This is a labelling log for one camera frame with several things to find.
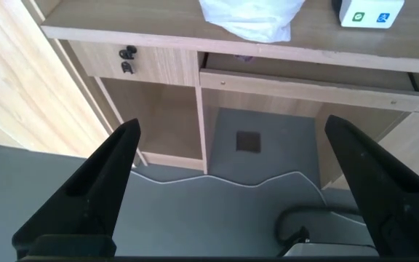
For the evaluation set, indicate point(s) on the wooden drawer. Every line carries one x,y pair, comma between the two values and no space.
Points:
158,63

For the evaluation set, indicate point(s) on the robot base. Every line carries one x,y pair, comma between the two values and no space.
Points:
329,250

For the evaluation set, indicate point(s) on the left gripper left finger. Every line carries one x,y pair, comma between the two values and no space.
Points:
86,203

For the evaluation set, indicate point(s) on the wooden pull-out tray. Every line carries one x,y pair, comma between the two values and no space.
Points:
304,89

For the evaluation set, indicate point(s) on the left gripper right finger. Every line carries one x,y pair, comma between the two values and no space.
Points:
384,189

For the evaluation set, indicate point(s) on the wooden counter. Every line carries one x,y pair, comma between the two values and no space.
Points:
31,80

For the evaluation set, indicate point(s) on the black key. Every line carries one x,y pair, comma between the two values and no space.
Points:
127,54

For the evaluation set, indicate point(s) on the dark floor socket cover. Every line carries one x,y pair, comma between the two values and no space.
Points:
248,142

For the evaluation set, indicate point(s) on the white plastic bag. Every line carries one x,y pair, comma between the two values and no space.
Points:
253,16

